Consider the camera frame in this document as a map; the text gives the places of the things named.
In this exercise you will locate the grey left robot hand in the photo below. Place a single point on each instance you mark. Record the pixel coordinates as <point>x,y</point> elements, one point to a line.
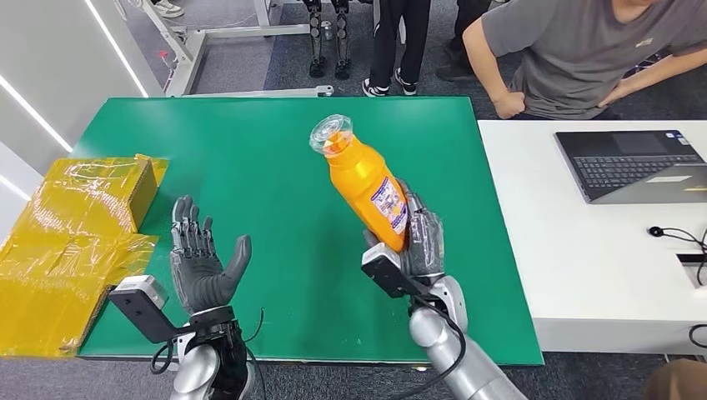
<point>201,281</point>

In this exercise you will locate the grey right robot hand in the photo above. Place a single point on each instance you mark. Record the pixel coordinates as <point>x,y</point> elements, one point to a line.
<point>425,248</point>

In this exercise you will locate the orange juice bottle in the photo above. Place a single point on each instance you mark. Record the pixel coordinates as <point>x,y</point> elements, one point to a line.
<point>359,176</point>

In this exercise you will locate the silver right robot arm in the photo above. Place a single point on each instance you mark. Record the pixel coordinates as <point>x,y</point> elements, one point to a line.
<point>453,359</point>

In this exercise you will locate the green table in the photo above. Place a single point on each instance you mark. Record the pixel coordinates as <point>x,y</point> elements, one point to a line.
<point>248,165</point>

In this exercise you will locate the yellow taped cardboard box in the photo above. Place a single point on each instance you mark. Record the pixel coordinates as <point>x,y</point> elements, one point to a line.
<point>55,248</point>

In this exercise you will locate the white desk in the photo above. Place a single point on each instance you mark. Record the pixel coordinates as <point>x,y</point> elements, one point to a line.
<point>580,276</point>

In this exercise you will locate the person with dark shoe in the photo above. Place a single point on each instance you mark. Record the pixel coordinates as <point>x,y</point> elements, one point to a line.
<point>461,50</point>

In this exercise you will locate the person in black trousers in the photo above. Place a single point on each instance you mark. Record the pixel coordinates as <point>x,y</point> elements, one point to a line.
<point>386,44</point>

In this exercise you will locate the dark grey laptop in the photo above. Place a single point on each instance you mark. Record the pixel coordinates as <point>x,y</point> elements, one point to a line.
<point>624,165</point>

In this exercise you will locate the black humanoid robot leg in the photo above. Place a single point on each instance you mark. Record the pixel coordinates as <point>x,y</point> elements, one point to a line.
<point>342,33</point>
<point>316,33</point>

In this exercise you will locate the person in grey shirt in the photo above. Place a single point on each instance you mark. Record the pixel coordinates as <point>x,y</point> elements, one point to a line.
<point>574,55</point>

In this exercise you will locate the person's white shoe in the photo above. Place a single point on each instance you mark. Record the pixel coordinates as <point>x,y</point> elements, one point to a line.
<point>168,8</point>

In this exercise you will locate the brown rounded object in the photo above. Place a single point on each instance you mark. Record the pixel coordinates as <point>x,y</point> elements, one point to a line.
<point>676,384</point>

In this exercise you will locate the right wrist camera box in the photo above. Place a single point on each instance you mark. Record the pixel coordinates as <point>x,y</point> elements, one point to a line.
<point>386,273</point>

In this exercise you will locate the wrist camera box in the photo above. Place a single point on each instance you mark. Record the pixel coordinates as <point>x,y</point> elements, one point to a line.
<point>143,309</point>
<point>386,273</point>

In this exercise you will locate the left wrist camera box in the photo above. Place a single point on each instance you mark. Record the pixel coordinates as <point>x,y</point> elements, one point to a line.
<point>143,309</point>

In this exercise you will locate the white metal stand frame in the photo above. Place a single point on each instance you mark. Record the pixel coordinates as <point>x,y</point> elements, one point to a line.
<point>188,55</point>

